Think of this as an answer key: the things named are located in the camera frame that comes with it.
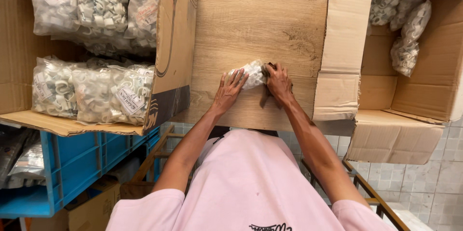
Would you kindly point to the person's left hand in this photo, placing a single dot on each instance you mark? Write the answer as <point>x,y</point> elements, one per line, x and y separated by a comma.
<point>226,95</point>

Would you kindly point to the person's right hand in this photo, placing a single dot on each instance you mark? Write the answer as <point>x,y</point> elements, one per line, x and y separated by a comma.
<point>280,84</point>

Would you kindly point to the clear bag of white clips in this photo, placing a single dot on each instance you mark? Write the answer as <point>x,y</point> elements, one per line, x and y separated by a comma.
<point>408,10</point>
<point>404,57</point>
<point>254,75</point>
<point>384,8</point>
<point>417,21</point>

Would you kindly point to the printed cardboard carton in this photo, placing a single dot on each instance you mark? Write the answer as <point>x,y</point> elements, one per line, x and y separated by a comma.
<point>173,43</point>

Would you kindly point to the pink shirt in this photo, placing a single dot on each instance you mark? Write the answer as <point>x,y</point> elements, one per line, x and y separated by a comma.
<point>249,180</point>

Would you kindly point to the pile of labelled clip packets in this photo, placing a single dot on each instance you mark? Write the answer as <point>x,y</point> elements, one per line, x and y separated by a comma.
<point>94,93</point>

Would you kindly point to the plain brown cardboard carton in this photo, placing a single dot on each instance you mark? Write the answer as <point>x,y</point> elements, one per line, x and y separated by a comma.
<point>426,90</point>

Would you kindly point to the blue plastic crate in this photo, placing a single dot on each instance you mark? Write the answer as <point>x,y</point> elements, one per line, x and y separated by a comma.
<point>76,166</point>

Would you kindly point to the small cardboard box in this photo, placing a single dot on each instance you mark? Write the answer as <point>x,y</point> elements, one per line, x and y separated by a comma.
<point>92,209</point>

